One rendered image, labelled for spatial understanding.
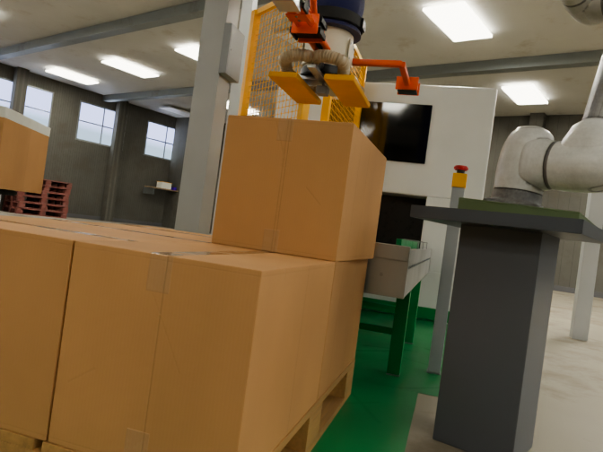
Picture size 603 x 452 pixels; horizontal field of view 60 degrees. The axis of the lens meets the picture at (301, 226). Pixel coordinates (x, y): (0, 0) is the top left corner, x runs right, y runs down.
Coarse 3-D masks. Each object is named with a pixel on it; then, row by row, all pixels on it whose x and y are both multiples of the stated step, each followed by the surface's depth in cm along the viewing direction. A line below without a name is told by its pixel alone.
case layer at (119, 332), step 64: (0, 256) 107; (64, 256) 102; (128, 256) 98; (192, 256) 100; (256, 256) 124; (0, 320) 106; (64, 320) 102; (128, 320) 98; (192, 320) 94; (256, 320) 91; (320, 320) 139; (0, 384) 105; (64, 384) 101; (128, 384) 97; (192, 384) 93; (256, 384) 95; (320, 384) 150; (128, 448) 96; (192, 448) 93; (256, 448) 100
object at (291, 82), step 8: (272, 72) 171; (280, 72) 170; (288, 72) 169; (280, 80) 174; (288, 80) 172; (296, 80) 171; (288, 88) 182; (296, 88) 181; (304, 88) 180; (296, 96) 192; (304, 96) 191; (312, 96) 189; (320, 104) 201
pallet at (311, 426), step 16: (352, 368) 200; (336, 384) 173; (320, 400) 151; (336, 400) 189; (304, 416) 135; (320, 416) 170; (0, 432) 104; (16, 432) 104; (288, 432) 122; (304, 432) 141; (320, 432) 158; (0, 448) 104; (16, 448) 103; (32, 448) 102; (48, 448) 101; (64, 448) 100; (288, 448) 142; (304, 448) 141
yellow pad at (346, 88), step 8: (328, 80) 166; (336, 80) 165; (344, 80) 164; (352, 80) 163; (336, 88) 174; (344, 88) 173; (352, 88) 172; (360, 88) 174; (336, 96) 185; (344, 96) 183; (352, 96) 182; (360, 96) 180; (344, 104) 195; (352, 104) 193; (360, 104) 192; (368, 104) 192
